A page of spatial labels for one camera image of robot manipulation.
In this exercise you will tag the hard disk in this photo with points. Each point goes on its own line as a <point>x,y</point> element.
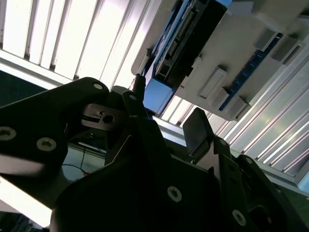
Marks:
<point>157,96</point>

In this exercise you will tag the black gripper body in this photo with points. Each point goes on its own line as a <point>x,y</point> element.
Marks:
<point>120,207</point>

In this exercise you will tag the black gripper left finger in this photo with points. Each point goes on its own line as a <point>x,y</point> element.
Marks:
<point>36,116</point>

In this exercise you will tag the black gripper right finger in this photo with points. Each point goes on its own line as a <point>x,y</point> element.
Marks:
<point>241,193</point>

